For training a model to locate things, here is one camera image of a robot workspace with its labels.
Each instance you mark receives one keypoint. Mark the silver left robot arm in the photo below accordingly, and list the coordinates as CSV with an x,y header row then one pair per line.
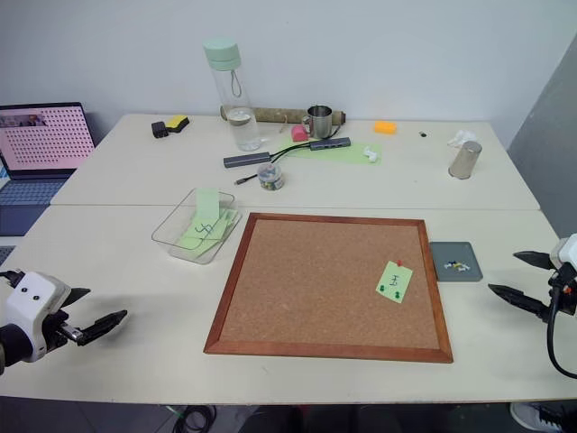
x,y
12,345

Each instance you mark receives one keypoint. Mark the light green paper sheet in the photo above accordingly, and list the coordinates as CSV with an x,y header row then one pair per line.
x,y
338,157

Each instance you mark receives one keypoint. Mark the clear bottle with green lid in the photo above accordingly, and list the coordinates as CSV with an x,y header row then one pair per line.
x,y
234,97

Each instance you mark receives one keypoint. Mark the green note with writing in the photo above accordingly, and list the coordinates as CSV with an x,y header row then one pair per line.
x,y
205,230

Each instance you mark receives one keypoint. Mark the laptop with pink screen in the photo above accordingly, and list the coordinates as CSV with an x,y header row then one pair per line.
x,y
40,140

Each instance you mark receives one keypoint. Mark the pink eraser block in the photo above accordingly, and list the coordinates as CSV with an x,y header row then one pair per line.
x,y
299,134

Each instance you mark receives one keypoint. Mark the clear plastic container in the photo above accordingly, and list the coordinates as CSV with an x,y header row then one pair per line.
x,y
169,234

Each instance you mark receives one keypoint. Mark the white crumpled tissue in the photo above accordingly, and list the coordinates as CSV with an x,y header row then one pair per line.
x,y
460,137

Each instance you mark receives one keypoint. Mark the black power adapter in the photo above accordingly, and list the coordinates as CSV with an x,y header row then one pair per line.
x,y
159,130

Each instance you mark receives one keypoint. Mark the brown cardboard tube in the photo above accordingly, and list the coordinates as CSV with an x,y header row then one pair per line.
x,y
275,114

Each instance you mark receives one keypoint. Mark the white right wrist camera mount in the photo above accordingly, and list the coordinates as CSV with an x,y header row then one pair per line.
x,y
567,252

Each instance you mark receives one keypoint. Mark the grey square tray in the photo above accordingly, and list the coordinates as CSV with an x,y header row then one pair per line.
x,y
455,252

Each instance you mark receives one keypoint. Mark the yellow and black sponge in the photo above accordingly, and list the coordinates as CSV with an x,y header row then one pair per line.
x,y
177,122

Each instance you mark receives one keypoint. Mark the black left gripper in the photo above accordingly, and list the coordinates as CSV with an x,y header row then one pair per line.
x,y
58,336

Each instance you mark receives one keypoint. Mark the orange sponge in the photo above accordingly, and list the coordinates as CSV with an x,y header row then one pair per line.
x,y
386,127

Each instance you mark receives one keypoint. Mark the wooden framed cork board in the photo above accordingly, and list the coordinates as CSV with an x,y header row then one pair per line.
x,y
311,288

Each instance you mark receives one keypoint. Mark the metal tumbler cup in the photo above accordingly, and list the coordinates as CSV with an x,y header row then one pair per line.
x,y
465,160

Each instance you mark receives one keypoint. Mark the small white crumpled paper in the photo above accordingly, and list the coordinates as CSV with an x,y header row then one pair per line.
x,y
370,153

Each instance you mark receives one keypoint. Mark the grey usb hub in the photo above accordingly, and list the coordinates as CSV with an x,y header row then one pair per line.
x,y
330,144
247,159

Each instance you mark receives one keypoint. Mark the small jar of pins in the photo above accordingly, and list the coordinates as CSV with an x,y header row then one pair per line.
x,y
271,178

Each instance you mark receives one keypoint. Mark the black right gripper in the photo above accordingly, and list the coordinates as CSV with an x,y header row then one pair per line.
x,y
570,303

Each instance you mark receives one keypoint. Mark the white and black shoe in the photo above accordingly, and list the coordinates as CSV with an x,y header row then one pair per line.
x,y
536,417

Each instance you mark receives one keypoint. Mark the grey partition panel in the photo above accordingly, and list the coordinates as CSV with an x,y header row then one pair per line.
x,y
547,117

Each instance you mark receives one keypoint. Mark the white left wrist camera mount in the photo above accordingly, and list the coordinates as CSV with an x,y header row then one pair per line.
x,y
31,300

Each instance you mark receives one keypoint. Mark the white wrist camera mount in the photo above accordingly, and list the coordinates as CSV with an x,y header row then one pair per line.
x,y
567,252
31,300

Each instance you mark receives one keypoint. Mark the blank green paper note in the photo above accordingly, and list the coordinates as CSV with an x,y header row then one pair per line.
x,y
207,205

